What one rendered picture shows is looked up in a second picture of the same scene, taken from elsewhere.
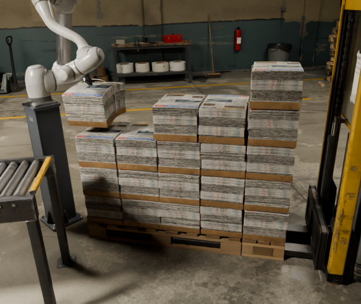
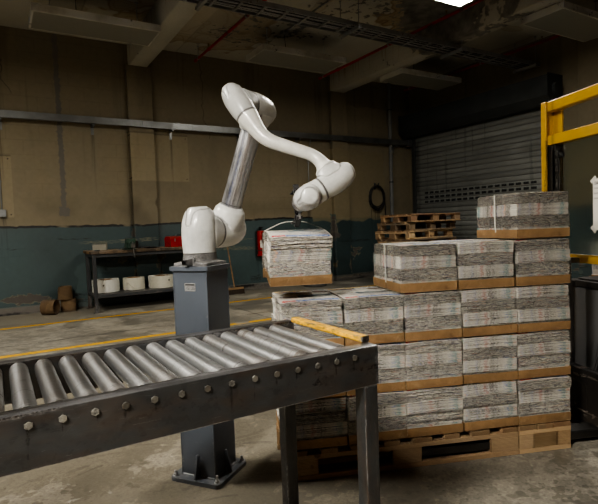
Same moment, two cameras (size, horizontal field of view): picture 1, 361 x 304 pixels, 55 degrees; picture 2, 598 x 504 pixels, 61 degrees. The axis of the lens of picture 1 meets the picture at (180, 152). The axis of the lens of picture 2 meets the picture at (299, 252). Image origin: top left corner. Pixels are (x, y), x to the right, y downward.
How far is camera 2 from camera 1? 158 cm
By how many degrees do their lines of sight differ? 29
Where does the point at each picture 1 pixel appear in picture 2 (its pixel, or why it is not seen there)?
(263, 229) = (544, 404)
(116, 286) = not seen: outside the picture
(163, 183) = (412, 357)
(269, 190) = (546, 344)
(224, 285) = (544, 488)
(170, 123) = (423, 267)
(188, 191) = (446, 365)
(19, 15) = not seen: outside the picture
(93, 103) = (317, 246)
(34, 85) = (203, 232)
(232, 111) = (498, 244)
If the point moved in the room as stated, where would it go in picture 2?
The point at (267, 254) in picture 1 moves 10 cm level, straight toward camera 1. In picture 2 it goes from (551, 442) to (564, 451)
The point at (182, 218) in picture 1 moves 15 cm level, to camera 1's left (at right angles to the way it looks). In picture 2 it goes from (438, 410) to (412, 415)
